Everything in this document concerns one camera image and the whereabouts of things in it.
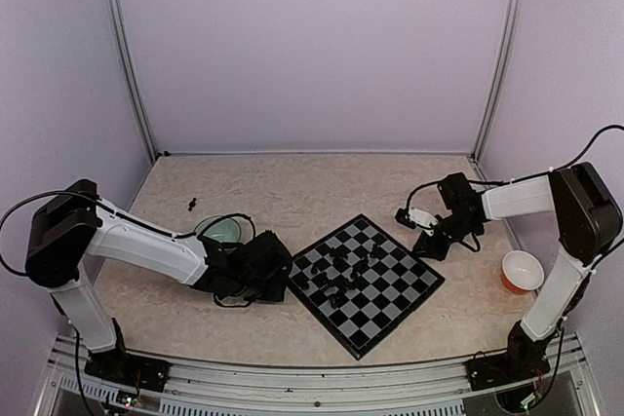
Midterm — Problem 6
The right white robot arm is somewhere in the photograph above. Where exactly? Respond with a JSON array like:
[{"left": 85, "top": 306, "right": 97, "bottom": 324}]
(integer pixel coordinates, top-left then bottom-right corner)
[{"left": 448, "top": 212, "right": 623, "bottom": 352}]

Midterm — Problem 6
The orange white bowl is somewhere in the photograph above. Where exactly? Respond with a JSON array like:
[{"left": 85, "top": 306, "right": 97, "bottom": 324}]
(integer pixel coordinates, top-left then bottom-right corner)
[{"left": 501, "top": 250, "right": 545, "bottom": 294}]

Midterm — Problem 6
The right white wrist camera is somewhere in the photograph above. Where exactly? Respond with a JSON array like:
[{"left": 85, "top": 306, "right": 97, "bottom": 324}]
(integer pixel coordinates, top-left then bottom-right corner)
[{"left": 395, "top": 208, "right": 439, "bottom": 236}]

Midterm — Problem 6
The green glass bowl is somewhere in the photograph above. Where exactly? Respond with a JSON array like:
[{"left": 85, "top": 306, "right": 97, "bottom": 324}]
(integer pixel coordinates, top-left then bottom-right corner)
[{"left": 194, "top": 214, "right": 243, "bottom": 243}]

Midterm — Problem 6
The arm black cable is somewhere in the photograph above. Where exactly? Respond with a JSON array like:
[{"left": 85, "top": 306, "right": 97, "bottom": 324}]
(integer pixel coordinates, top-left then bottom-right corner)
[
  {"left": 0, "top": 191, "right": 196, "bottom": 279},
  {"left": 404, "top": 124, "right": 624, "bottom": 222}
]

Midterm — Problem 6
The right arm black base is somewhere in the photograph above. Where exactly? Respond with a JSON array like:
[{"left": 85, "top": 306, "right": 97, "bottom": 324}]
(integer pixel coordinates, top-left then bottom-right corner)
[{"left": 464, "top": 321, "right": 555, "bottom": 392}]

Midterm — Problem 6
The left aluminium frame post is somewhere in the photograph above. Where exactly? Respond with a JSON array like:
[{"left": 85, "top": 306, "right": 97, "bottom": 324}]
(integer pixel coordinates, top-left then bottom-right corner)
[{"left": 106, "top": 0, "right": 159, "bottom": 165}]

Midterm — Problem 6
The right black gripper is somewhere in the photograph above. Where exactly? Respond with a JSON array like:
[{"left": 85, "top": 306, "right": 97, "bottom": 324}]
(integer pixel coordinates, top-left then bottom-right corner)
[{"left": 411, "top": 213, "right": 481, "bottom": 263}]

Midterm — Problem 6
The black grey chess board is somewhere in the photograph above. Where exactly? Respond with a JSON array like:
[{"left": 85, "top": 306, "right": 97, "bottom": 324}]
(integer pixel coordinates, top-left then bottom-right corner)
[{"left": 289, "top": 213, "right": 445, "bottom": 360}]

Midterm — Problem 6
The right aluminium frame post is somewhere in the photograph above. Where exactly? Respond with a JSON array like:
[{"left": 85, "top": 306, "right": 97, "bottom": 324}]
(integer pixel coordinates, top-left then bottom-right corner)
[{"left": 471, "top": 0, "right": 523, "bottom": 165}]

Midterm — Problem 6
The front aluminium rail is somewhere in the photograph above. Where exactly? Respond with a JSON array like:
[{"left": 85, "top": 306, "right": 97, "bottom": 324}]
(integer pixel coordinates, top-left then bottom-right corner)
[{"left": 33, "top": 335, "right": 601, "bottom": 416}]

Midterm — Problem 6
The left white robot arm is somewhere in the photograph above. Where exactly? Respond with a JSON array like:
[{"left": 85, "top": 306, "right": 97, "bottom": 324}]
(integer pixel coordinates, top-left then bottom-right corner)
[{"left": 24, "top": 179, "right": 293, "bottom": 382}]

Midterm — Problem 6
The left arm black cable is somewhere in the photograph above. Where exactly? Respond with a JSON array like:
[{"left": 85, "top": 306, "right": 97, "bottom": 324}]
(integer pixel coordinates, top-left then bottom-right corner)
[{"left": 0, "top": 191, "right": 196, "bottom": 279}]

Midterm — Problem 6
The aluminium frame post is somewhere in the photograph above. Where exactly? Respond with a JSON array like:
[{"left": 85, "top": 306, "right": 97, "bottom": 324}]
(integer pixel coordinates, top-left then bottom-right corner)
[
  {"left": 471, "top": 0, "right": 523, "bottom": 165},
  {"left": 106, "top": 0, "right": 159, "bottom": 165}
]

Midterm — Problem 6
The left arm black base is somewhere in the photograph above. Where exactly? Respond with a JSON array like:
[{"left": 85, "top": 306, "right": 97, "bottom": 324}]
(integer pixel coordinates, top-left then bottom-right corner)
[{"left": 85, "top": 319, "right": 171, "bottom": 393}]

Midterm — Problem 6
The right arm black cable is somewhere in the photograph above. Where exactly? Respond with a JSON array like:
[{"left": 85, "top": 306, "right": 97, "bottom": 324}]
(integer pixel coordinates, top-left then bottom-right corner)
[{"left": 404, "top": 124, "right": 624, "bottom": 222}]

